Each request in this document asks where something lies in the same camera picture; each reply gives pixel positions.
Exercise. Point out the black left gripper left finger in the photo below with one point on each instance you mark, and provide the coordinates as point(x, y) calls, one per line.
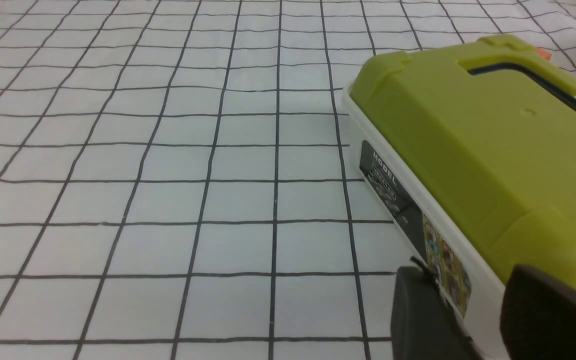
point(423, 326)

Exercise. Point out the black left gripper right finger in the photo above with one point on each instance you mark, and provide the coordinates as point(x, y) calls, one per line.
point(538, 316)

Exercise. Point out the green lidded white box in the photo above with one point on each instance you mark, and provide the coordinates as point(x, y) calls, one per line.
point(471, 149)

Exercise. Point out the orange foam cube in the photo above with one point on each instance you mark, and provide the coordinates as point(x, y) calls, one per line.
point(545, 54)

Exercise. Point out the white black-grid tablecloth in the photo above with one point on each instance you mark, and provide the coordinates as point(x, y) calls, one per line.
point(176, 179)

